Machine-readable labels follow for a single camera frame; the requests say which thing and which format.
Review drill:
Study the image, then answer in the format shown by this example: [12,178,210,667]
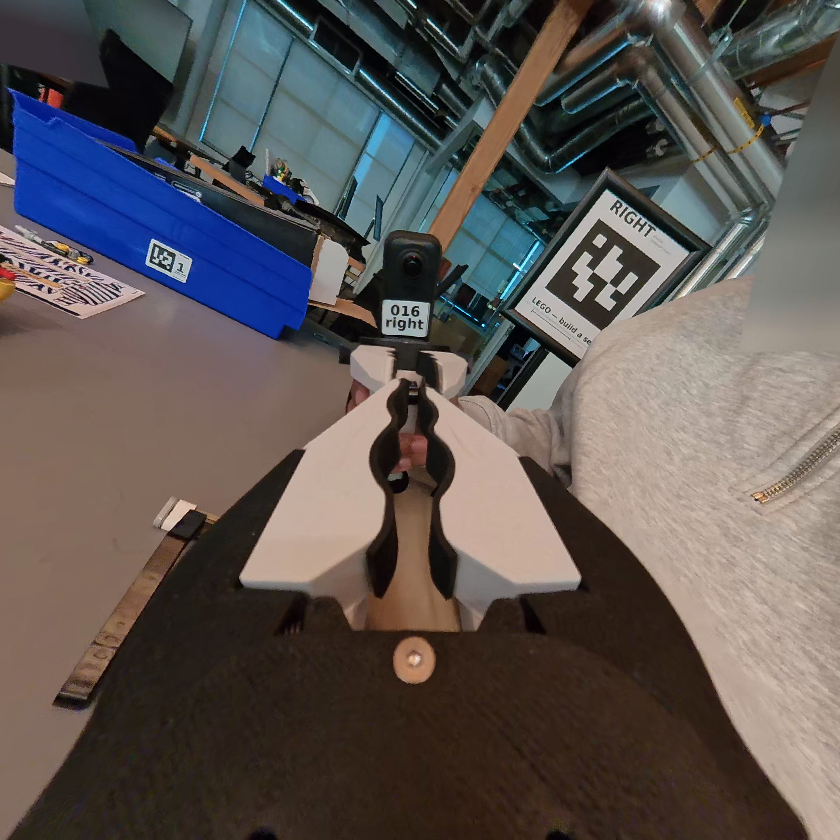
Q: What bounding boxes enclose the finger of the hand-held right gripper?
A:
[427,351,471,403]
[351,346,399,401]

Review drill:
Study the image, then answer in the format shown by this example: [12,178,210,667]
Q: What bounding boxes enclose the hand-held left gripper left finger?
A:
[239,379,406,626]

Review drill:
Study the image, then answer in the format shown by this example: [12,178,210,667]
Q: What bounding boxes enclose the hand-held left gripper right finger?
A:
[419,386,582,629]

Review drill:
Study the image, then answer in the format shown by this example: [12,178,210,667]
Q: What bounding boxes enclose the small white lego piece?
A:
[153,497,198,530]

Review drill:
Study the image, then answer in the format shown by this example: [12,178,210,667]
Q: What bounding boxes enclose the person's right forearm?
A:
[459,394,581,488]

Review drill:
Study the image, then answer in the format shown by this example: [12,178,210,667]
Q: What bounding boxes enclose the person's right hand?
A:
[346,384,429,475]

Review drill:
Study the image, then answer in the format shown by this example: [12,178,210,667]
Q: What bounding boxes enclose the cardboard box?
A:
[307,230,378,329]

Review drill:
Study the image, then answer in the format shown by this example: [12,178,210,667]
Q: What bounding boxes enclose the wooden beam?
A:
[428,0,595,252]

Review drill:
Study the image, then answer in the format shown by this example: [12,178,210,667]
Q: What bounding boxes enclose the person's grey hoodie torso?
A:
[551,276,840,840]

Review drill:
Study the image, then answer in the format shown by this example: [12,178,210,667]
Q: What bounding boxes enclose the framed marker sign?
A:
[504,167,714,370]

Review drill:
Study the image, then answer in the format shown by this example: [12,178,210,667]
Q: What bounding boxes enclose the blue plastic bin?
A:
[10,87,314,340]

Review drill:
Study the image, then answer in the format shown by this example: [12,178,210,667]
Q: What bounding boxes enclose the silver metal ducts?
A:
[459,0,840,290]

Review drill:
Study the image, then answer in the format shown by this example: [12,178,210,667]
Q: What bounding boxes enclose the zebra print instruction sheet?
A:
[0,225,146,320]

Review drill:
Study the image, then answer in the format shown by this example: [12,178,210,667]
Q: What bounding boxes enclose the small yellow black tool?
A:
[14,225,94,265]

